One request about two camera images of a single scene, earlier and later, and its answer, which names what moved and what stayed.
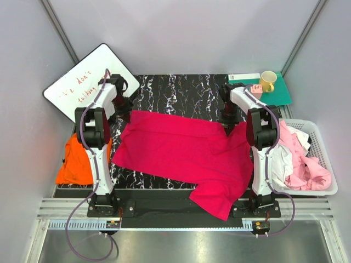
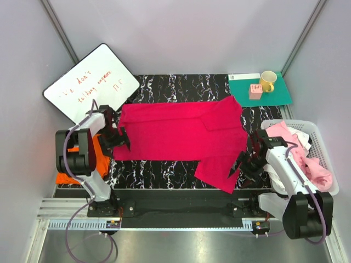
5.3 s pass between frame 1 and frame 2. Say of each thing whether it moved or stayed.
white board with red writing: stayed
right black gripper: moved
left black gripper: moved
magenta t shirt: moved
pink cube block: stayed
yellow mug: stayed
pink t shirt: stayed
